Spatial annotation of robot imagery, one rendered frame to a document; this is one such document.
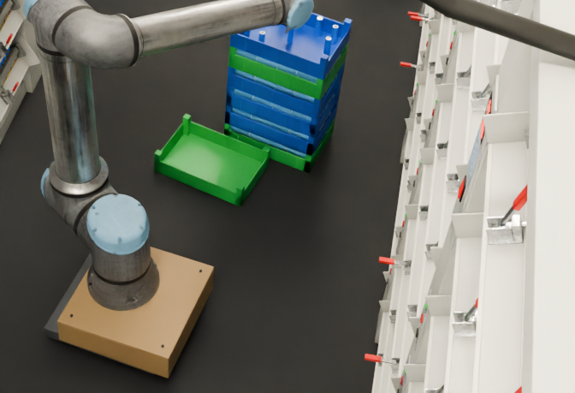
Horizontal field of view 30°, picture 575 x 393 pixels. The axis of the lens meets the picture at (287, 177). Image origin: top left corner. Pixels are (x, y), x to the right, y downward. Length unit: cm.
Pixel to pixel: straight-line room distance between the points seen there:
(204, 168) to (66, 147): 81
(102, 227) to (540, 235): 181
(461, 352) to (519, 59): 39
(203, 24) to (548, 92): 144
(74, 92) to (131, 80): 114
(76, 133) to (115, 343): 56
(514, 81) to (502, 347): 33
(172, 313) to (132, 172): 66
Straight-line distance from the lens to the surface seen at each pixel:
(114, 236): 265
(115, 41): 230
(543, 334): 91
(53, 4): 237
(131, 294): 282
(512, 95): 135
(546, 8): 122
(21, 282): 311
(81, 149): 264
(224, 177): 333
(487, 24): 111
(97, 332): 281
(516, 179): 136
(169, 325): 281
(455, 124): 199
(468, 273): 150
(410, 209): 256
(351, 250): 320
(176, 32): 240
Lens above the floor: 249
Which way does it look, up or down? 48 degrees down
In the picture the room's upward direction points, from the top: 8 degrees clockwise
